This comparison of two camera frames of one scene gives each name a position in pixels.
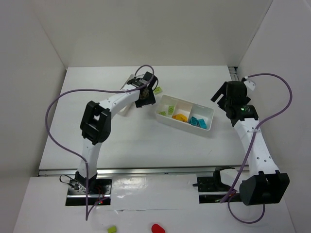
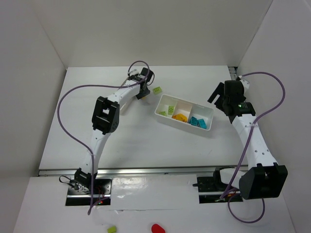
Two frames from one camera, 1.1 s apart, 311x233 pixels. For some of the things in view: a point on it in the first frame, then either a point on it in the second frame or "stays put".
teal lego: [201, 124] stays put
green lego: [170, 109] stays put
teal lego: [193, 121] stays put
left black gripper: [146, 98] to [143, 91]
